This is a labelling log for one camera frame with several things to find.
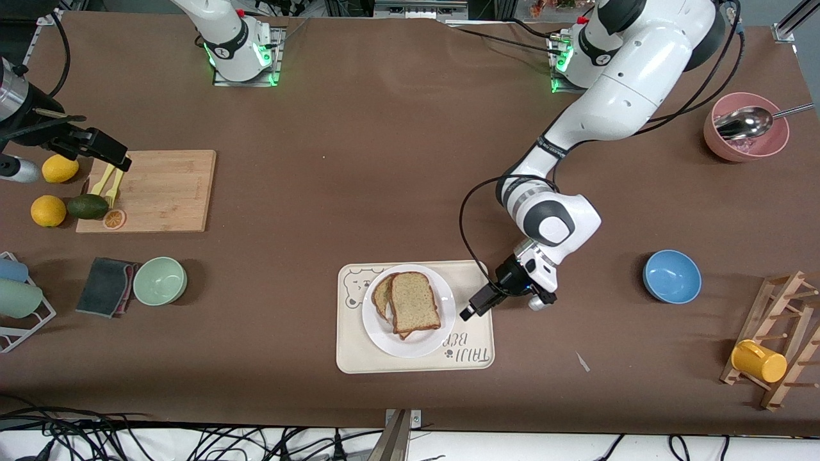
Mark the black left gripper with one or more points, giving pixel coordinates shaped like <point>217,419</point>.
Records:
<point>508,274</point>

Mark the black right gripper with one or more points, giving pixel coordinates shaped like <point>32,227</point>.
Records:
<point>40,131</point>

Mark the plain toast bread slice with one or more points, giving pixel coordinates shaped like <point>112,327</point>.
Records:
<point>415,304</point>

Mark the white round plate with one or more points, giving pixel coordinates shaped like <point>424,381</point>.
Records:
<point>423,346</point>

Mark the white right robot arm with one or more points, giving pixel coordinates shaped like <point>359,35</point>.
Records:
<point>230,38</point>

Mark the yellow lemon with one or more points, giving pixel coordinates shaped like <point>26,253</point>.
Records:
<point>59,169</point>

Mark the yellow plastic fork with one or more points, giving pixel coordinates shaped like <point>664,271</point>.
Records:
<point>114,189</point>

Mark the green avocado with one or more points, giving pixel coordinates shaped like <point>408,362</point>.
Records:
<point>88,207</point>

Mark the orange-yellow citrus fruit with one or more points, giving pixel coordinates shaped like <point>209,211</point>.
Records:
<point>48,210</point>

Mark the orange fruit slice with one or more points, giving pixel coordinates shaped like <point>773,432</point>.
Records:
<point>114,219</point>

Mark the wooden cutting board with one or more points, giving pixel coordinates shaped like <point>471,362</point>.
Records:
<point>173,192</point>

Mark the small white paper scrap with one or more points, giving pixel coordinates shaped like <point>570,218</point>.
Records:
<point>583,362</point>

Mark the grey pink folded cloth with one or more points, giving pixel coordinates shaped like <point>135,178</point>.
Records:
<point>102,285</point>

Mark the cream bear print tray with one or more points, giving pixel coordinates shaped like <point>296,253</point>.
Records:
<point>349,352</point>

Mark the light blue cup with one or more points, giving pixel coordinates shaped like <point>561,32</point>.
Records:
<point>13,270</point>

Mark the pale green bowl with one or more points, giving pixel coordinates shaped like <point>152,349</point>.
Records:
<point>160,280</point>

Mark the pale green cup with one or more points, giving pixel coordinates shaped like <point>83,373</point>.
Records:
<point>19,298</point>

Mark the white cup rack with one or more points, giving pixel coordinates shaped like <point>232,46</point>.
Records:
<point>38,324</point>

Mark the blue bowl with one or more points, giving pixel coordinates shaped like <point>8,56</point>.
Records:
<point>672,276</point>

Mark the pink ribbed bowl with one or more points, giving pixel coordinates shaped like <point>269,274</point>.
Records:
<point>717,146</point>

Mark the yellow mug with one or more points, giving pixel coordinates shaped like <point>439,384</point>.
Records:
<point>762,363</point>

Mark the silver metal box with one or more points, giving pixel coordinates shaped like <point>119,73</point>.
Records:
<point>419,8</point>

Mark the wooden mug rack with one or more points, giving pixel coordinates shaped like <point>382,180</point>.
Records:
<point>772,398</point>

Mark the metal spoon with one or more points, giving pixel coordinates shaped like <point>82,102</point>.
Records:
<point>743,123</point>

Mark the aluminium frame post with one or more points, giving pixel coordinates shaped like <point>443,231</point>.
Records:
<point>397,442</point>

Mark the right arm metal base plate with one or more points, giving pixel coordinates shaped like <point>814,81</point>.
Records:
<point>278,51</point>

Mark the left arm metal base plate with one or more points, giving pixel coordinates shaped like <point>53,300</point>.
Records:
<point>564,89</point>

